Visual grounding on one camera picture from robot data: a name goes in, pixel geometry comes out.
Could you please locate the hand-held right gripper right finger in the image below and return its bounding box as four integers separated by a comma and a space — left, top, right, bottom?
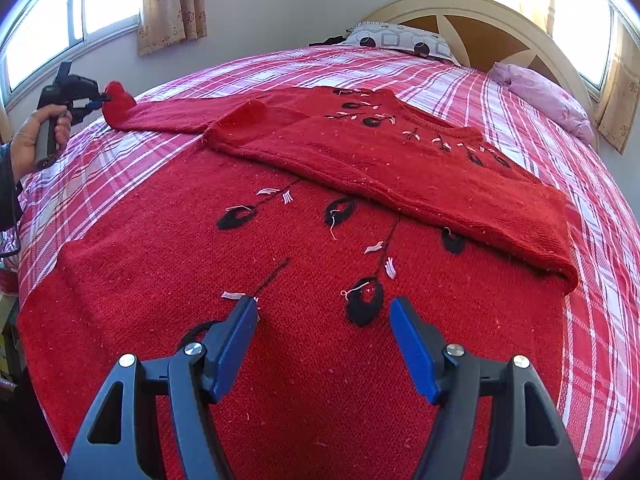
390, 296, 583, 480

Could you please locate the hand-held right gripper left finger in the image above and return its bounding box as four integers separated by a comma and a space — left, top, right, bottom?
62, 296, 260, 480

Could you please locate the red knit sweater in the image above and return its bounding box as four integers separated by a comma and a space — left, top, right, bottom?
17, 81, 581, 480

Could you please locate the person's left hand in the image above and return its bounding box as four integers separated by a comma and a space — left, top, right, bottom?
11, 109, 74, 182

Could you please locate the side window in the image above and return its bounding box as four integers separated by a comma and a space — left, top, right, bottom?
0, 0, 146, 106

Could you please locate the red plaid blanket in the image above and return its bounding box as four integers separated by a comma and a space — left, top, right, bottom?
17, 45, 640, 480

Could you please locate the pink pillow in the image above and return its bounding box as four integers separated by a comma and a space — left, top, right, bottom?
489, 62, 596, 145

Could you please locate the grey patterned pillow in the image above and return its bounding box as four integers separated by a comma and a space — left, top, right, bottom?
345, 21, 461, 66

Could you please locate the cream wooden headboard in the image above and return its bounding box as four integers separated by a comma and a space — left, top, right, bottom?
357, 0, 598, 126

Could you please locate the window behind headboard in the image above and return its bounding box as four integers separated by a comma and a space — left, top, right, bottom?
550, 0, 618, 96

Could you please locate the black cable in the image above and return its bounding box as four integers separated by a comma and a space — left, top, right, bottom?
0, 225, 22, 262

